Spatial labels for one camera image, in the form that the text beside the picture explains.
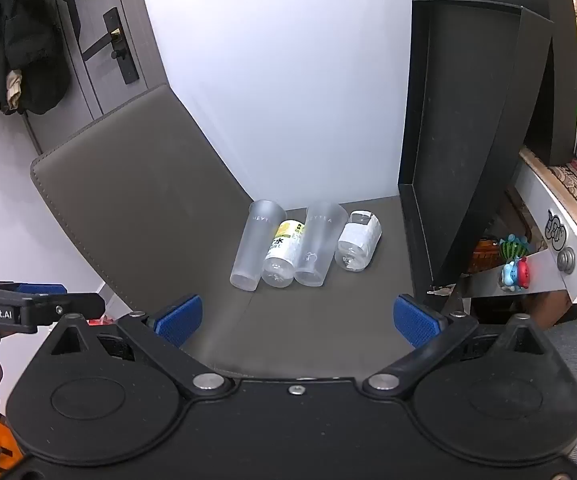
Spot yellow label plastic bottle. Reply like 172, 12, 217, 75
261, 219, 306, 289

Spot beige cloth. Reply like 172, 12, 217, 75
5, 67, 27, 112

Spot orange toy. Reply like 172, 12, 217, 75
469, 239, 502, 274

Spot black jacket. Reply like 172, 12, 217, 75
0, 0, 72, 116

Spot white desk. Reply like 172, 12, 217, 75
461, 147, 577, 306

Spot frosted plastic cup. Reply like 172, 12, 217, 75
293, 201, 349, 288
230, 199, 288, 292

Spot white label plastic bottle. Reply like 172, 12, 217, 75
334, 210, 383, 272

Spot black door handle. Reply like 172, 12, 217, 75
82, 7, 140, 85

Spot grey leather mat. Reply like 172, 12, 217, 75
30, 83, 436, 378

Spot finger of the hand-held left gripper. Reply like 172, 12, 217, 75
0, 281, 68, 297
28, 292, 107, 330

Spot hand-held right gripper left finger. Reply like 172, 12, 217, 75
38, 294, 234, 401

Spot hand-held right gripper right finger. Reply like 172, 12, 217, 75
362, 294, 564, 401

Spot blue figure toy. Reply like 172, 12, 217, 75
500, 257, 532, 294

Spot black open box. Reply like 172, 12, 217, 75
397, 0, 555, 297

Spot watermelon toy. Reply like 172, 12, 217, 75
499, 234, 534, 264

